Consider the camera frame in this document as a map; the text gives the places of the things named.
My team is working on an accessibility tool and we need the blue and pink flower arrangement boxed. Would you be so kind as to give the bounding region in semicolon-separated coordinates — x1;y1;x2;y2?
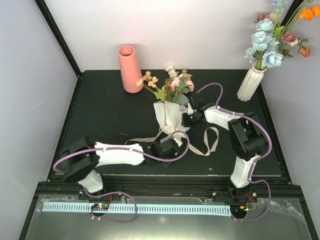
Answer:
245;0;320;73

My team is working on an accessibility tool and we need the right circuit board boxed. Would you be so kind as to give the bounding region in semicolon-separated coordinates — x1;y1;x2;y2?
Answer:
230;205;257;213

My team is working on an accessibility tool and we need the purple cable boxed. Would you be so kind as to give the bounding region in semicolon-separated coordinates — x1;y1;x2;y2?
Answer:
197;82;273;223
52;130;190;223

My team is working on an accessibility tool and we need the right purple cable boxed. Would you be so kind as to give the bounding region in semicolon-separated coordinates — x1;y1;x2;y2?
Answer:
197;82;273;223

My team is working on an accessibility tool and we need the white flower bouquet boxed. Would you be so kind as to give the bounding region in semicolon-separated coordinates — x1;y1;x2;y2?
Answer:
132;65;195;142

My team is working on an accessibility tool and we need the pink cylindrical vase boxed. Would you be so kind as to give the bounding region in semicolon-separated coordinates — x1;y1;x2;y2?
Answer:
118;45;143;94

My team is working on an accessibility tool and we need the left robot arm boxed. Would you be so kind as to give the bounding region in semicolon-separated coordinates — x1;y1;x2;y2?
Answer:
53;136;182;200

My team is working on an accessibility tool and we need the circuit board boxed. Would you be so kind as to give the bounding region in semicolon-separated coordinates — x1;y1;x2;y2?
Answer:
90;203;110;213
230;205;257;213

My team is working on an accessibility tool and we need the left black frame post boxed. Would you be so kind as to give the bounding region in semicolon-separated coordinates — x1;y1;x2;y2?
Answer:
34;0;82;77

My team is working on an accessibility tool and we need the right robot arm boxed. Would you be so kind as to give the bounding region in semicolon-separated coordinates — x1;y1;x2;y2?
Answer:
181;95;271;203

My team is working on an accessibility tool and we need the white ribbed vase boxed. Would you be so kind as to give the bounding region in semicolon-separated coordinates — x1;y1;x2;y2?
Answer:
237;64;267;102

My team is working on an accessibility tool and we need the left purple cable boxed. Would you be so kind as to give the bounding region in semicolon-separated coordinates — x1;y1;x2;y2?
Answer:
52;130;190;223

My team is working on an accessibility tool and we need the cream printed ribbon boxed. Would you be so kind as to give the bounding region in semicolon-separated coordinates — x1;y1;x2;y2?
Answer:
124;124;220;157

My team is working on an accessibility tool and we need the right black frame post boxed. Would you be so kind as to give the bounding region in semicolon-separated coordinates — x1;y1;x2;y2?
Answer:
280;0;305;26

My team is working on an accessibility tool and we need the white slotted cable duct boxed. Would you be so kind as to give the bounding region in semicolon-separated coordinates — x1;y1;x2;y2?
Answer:
42;202;231;217

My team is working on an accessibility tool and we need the black aluminium rail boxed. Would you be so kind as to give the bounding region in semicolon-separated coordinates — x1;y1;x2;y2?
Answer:
102;175;231;194

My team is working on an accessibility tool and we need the left circuit board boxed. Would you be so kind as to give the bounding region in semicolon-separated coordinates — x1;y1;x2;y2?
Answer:
90;203;110;213

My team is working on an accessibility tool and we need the black frame post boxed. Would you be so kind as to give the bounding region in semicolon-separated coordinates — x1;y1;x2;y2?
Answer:
280;0;305;26
34;0;82;77

